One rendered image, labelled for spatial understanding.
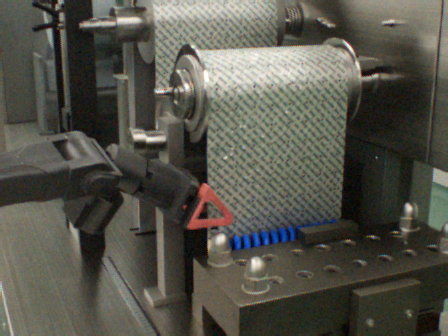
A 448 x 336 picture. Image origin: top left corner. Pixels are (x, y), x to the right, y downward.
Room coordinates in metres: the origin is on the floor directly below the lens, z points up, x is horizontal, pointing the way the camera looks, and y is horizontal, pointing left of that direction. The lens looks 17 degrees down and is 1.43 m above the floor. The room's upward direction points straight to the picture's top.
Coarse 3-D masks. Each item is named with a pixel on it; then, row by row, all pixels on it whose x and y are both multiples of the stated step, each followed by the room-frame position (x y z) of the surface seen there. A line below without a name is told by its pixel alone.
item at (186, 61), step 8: (336, 48) 1.08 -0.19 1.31; (184, 56) 0.99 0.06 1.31; (344, 56) 1.05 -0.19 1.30; (176, 64) 1.02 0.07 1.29; (184, 64) 0.99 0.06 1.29; (192, 64) 0.96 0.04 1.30; (344, 64) 1.04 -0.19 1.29; (192, 72) 0.96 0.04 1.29; (200, 80) 0.94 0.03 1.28; (352, 80) 1.03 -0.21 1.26; (200, 88) 0.93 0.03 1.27; (352, 88) 1.03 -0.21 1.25; (200, 96) 0.93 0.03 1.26; (200, 104) 0.93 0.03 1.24; (200, 112) 0.93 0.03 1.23; (184, 120) 0.99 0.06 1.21; (192, 120) 0.96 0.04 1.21; (200, 120) 0.94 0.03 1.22; (184, 128) 0.99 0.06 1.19; (192, 128) 0.96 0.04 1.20
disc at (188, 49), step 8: (184, 48) 1.00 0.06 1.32; (192, 48) 0.97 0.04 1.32; (176, 56) 1.03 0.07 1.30; (192, 56) 0.97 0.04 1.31; (200, 56) 0.95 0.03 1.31; (200, 64) 0.94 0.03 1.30; (200, 72) 0.94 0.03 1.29; (208, 80) 0.92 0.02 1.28; (208, 88) 0.92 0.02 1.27; (208, 96) 0.92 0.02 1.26; (208, 104) 0.92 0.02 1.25; (208, 112) 0.92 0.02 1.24; (208, 120) 0.92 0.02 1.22; (200, 128) 0.94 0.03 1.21; (192, 136) 0.97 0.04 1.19; (200, 136) 0.94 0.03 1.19
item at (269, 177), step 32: (256, 128) 0.96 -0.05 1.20; (288, 128) 0.98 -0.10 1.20; (320, 128) 1.00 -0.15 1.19; (224, 160) 0.94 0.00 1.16; (256, 160) 0.96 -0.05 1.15; (288, 160) 0.98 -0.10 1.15; (320, 160) 1.00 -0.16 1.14; (224, 192) 0.94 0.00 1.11; (256, 192) 0.96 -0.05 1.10; (288, 192) 0.98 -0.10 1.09; (320, 192) 1.00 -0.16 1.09; (256, 224) 0.96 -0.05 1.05; (288, 224) 0.98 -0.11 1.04
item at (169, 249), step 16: (160, 128) 1.01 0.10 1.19; (176, 128) 0.99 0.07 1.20; (160, 144) 0.98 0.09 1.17; (176, 144) 0.99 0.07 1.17; (160, 160) 1.01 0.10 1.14; (176, 160) 0.99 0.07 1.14; (160, 224) 0.99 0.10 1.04; (176, 224) 0.99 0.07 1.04; (160, 240) 1.00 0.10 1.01; (176, 240) 0.99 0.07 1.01; (160, 256) 1.00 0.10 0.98; (176, 256) 0.99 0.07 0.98; (160, 272) 1.00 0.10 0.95; (176, 272) 0.99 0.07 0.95; (144, 288) 1.01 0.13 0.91; (160, 288) 1.00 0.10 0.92; (176, 288) 0.99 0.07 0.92; (160, 304) 0.97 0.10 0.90
